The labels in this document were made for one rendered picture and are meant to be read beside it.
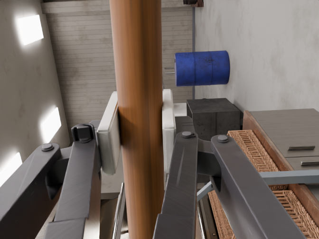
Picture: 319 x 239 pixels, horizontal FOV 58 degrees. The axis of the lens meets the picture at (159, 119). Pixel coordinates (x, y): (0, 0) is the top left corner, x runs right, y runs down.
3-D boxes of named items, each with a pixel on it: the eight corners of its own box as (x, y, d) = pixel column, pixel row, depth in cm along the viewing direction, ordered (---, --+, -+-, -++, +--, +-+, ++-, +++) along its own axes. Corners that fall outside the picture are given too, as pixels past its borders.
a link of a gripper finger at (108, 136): (115, 176, 17) (102, 176, 17) (125, 125, 23) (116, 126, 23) (109, 130, 16) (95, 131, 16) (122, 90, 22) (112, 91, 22)
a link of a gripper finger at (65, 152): (96, 183, 15) (40, 186, 15) (109, 139, 20) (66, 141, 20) (92, 159, 15) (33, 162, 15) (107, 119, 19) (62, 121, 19)
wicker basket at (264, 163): (276, 257, 152) (224, 260, 152) (245, 189, 203) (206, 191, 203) (289, 182, 132) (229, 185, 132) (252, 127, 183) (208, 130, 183)
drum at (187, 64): (229, 89, 480) (176, 92, 480) (221, 78, 534) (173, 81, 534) (231, 54, 455) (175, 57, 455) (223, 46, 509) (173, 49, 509)
